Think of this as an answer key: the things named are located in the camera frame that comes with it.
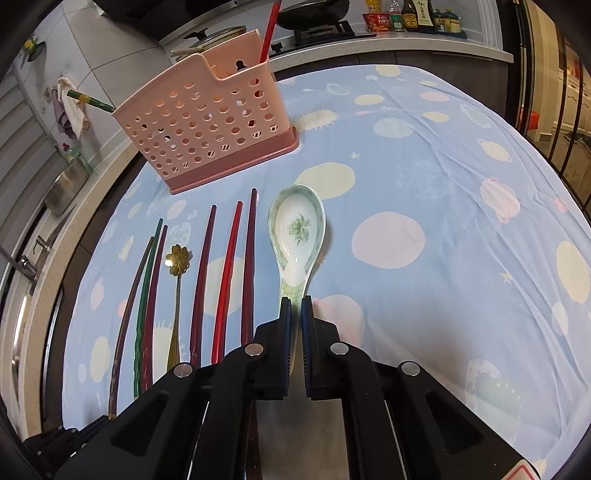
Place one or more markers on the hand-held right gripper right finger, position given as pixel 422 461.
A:
pixel 307 332

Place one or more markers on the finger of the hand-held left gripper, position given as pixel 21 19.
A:
pixel 69 438

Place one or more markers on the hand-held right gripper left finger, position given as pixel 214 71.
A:
pixel 286 332

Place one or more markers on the white green ceramic spoon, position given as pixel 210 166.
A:
pixel 295 230

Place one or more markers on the brown chopstick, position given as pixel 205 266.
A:
pixel 121 332

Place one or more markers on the gold flower spoon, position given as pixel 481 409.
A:
pixel 178 261

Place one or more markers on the green chopstick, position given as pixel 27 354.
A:
pixel 97 102
pixel 140 323

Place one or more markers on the pink perforated utensil holder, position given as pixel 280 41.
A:
pixel 207 129

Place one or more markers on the steel faucet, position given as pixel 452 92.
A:
pixel 32 263

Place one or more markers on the blue planet print tablecloth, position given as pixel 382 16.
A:
pixel 415 184

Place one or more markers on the steel colander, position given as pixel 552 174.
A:
pixel 69 184

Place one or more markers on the green dish soap bottle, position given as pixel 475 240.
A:
pixel 71 154

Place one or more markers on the black gas stove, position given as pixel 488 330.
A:
pixel 323 34

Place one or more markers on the pot with glass lid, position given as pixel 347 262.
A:
pixel 217 39

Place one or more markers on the white hanging cloth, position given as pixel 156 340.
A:
pixel 74 108

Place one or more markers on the pink hanging cloth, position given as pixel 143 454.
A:
pixel 62 115

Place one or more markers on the red instant noodle bowl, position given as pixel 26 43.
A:
pixel 376 22

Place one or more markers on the black wok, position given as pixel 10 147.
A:
pixel 314 11

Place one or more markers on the small green cap jar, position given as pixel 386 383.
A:
pixel 397 22

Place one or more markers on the glass sliding door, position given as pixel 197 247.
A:
pixel 554 115

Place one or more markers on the dark sauce bottle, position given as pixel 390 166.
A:
pixel 409 16

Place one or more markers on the black soy sauce bottle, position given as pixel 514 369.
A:
pixel 424 16

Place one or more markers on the clear plastic bottle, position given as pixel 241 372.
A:
pixel 393 5

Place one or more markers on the blue yellow condiment jar set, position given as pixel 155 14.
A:
pixel 450 23

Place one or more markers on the range hood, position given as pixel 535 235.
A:
pixel 138 9

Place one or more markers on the yellow wall hook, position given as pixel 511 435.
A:
pixel 33 50

